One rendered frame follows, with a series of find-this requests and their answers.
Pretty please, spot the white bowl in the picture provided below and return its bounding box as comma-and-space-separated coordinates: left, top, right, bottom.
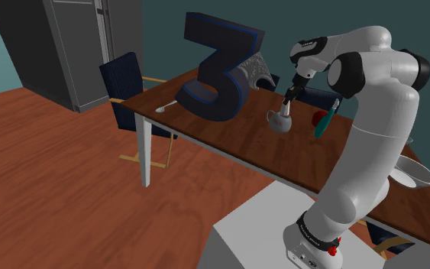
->
388, 155, 430, 190

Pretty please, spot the dark grey tall cabinet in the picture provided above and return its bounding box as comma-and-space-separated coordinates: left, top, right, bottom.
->
0, 0, 145, 114

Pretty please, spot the large dark number three figure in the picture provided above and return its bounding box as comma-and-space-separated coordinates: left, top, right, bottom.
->
174, 11, 266, 123

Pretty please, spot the grey robot stand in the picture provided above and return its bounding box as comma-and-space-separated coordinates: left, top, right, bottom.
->
196, 180, 386, 269

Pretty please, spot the silver patterned ornament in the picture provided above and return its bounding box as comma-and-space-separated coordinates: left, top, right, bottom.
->
237, 51, 276, 92

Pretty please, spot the dark blue chair wooden frame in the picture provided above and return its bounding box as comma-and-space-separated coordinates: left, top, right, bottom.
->
295, 86, 344, 115
356, 219, 417, 261
99, 51, 179, 170

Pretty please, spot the white spoon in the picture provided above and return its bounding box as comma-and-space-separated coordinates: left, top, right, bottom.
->
155, 99, 179, 114

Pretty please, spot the red small object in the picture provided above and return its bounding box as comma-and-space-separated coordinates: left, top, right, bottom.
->
312, 110, 329, 126

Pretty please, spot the grey round jug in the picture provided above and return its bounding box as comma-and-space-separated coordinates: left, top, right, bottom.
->
266, 102, 293, 135

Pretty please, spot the wooden table with white legs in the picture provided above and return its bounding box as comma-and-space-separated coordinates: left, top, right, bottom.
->
120, 66, 430, 258

